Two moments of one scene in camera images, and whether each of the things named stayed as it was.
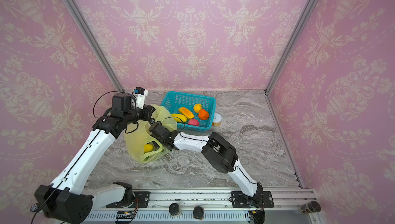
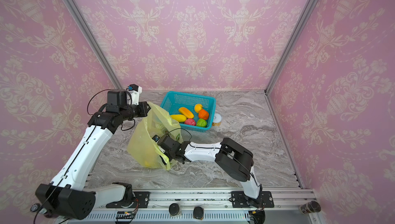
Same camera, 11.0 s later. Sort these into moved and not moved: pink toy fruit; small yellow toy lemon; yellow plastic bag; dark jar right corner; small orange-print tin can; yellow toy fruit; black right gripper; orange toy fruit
Moved: yellow plastic bag; pink toy fruit; black right gripper
Not moved: dark jar right corner; small yellow toy lemon; orange toy fruit; small orange-print tin can; yellow toy fruit
